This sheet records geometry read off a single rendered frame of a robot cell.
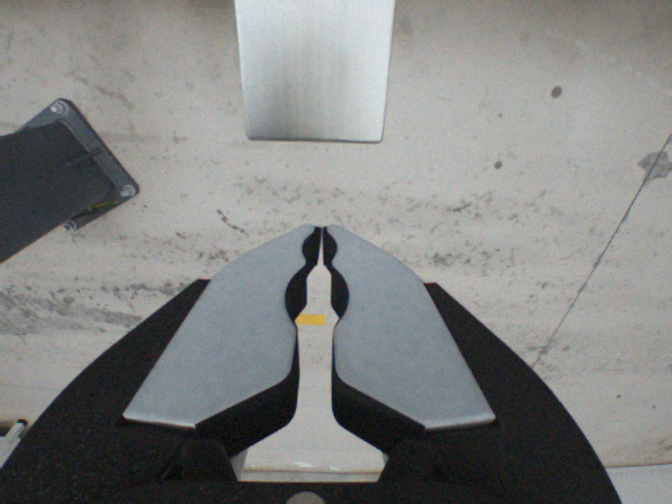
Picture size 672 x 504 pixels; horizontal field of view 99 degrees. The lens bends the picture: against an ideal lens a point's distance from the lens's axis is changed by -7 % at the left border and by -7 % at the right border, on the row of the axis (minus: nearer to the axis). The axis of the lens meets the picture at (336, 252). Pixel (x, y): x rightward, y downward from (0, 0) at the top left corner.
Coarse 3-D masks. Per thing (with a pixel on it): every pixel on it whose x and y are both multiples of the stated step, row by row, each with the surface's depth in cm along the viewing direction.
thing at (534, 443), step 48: (432, 288) 8; (480, 336) 7; (480, 384) 6; (528, 384) 6; (432, 432) 5; (480, 432) 5; (528, 432) 5; (576, 432) 5; (480, 480) 4; (528, 480) 4; (576, 480) 4
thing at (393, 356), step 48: (336, 240) 10; (336, 288) 9; (384, 288) 8; (336, 336) 7; (384, 336) 7; (432, 336) 7; (336, 384) 6; (384, 384) 6; (432, 384) 6; (384, 432) 6
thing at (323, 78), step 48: (240, 0) 5; (288, 0) 5; (336, 0) 5; (384, 0) 5; (240, 48) 6; (288, 48) 6; (336, 48) 6; (384, 48) 6; (288, 96) 6; (336, 96) 6; (384, 96) 6
